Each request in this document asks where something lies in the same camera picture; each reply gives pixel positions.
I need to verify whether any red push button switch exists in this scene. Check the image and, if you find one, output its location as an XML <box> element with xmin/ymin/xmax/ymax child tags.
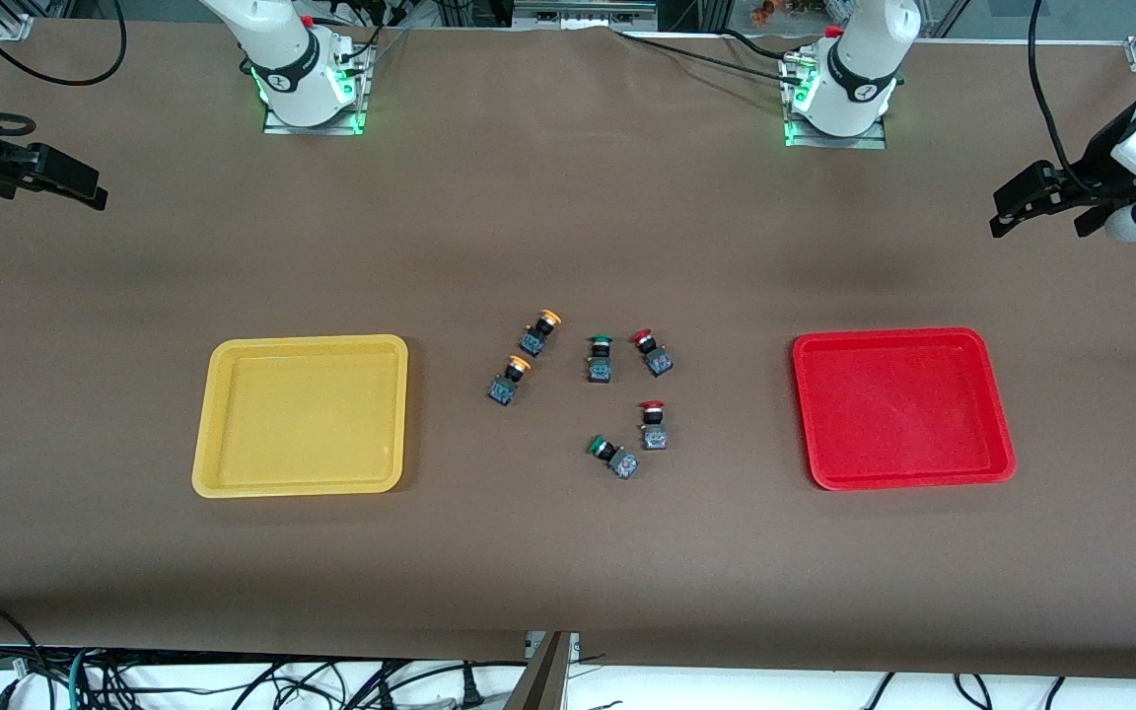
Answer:
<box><xmin>629</xmin><ymin>329</ymin><xmax>675</xmax><ymax>379</ymax></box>
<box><xmin>638</xmin><ymin>399</ymin><xmax>670</xmax><ymax>453</ymax></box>

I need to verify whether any yellow push button switch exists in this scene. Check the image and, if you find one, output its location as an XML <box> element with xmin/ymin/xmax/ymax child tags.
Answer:
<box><xmin>518</xmin><ymin>309</ymin><xmax>563</xmax><ymax>357</ymax></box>
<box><xmin>487</xmin><ymin>355</ymin><xmax>533</xmax><ymax>408</ymax></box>

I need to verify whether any red plastic tray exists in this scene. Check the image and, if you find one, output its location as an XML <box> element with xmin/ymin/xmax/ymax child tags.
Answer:
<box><xmin>791</xmin><ymin>326</ymin><xmax>1018</xmax><ymax>492</ymax></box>

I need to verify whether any yellow plastic tray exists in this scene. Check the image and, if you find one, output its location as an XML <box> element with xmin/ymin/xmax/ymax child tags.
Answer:
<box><xmin>191</xmin><ymin>334</ymin><xmax>410</xmax><ymax>499</ymax></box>

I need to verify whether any grey metal box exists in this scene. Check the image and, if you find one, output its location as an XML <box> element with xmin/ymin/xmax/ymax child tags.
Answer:
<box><xmin>513</xmin><ymin>0</ymin><xmax>660</xmax><ymax>32</ymax></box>

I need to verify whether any brown table mat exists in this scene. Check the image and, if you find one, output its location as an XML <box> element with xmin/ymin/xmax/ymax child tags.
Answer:
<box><xmin>0</xmin><ymin>20</ymin><xmax>1136</xmax><ymax>681</ymax></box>

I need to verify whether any wooden table leg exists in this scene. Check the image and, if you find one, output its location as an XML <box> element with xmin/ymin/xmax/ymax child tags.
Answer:
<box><xmin>503</xmin><ymin>631</ymin><xmax>575</xmax><ymax>710</ymax></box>

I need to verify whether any black hanging loop cable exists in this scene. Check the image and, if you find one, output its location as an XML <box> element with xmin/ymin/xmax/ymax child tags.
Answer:
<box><xmin>0</xmin><ymin>0</ymin><xmax>127</xmax><ymax>87</ymax></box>

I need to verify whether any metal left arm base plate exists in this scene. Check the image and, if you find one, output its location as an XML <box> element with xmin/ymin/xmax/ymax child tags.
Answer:
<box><xmin>781</xmin><ymin>51</ymin><xmax>889</xmax><ymax>151</ymax></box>

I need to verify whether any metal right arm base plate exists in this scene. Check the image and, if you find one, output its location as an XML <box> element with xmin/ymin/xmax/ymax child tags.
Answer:
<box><xmin>262</xmin><ymin>37</ymin><xmax>373</xmax><ymax>136</ymax></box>

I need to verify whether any black cable on mat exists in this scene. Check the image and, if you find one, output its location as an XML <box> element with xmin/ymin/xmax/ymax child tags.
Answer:
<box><xmin>612</xmin><ymin>28</ymin><xmax>806</xmax><ymax>85</ymax></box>

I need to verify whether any green floor cable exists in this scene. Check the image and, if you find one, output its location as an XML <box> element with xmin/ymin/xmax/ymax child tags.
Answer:
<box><xmin>67</xmin><ymin>646</ymin><xmax>96</xmax><ymax>710</ymax></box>

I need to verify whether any black floor cable bundle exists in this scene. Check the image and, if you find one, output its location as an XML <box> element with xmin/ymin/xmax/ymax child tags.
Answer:
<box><xmin>85</xmin><ymin>656</ymin><xmax>530</xmax><ymax>710</ymax></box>

